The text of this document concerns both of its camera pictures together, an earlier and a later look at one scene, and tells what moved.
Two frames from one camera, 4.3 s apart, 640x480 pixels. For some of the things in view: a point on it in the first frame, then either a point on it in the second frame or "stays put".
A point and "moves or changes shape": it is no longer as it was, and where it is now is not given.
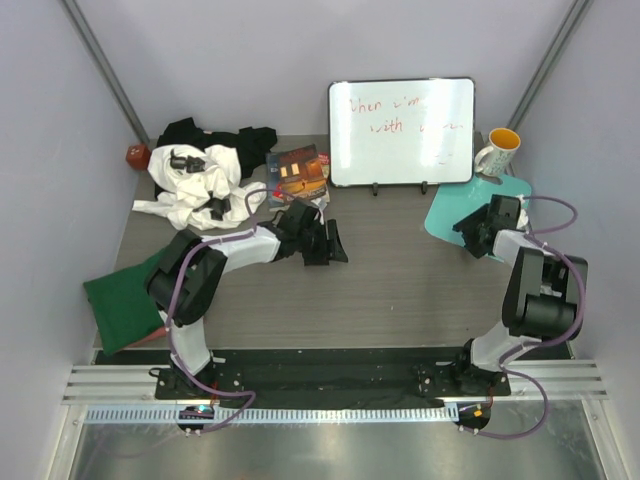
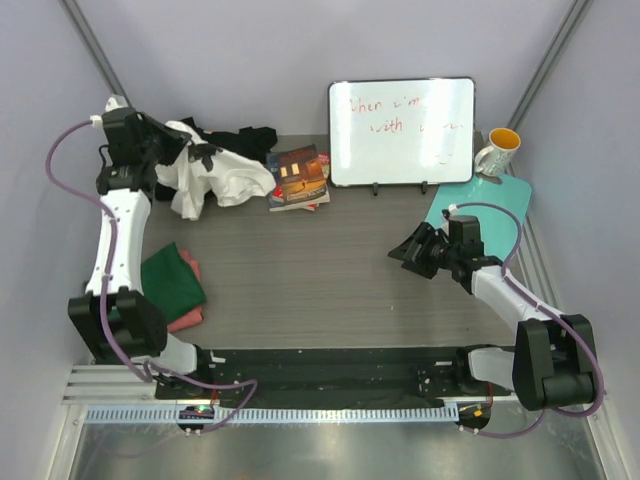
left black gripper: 329,249 -> 176,140
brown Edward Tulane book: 302,174 stays put
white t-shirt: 200,186 moves or changes shape
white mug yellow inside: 495,159 stays put
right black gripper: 466,226 -> 423,235
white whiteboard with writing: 401,131 stays put
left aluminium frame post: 73,10 stays put
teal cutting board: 452,201 stays put
